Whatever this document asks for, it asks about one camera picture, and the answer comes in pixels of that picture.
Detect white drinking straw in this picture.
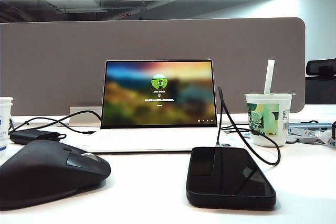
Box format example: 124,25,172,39
264,59,276,95

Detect green printed drink cup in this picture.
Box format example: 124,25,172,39
244,92,293,148

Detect brown fabric desk divider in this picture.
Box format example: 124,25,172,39
0,17,306,116

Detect black phone charging cable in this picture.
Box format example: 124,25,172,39
215,86,282,167

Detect black office chair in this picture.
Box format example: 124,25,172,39
305,58,336,105

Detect black laptop charger cable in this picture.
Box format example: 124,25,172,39
7,110,102,141

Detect white laptop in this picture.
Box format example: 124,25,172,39
76,60,237,153

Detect white paper cup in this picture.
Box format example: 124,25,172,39
0,97,14,151

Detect black computer mouse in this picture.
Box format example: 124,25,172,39
0,140,111,211

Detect black laptop power brick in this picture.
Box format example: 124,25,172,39
9,129,66,145

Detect black phone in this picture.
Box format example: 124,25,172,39
185,146,277,211

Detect blue grey USB hub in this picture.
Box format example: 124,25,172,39
288,121,333,131

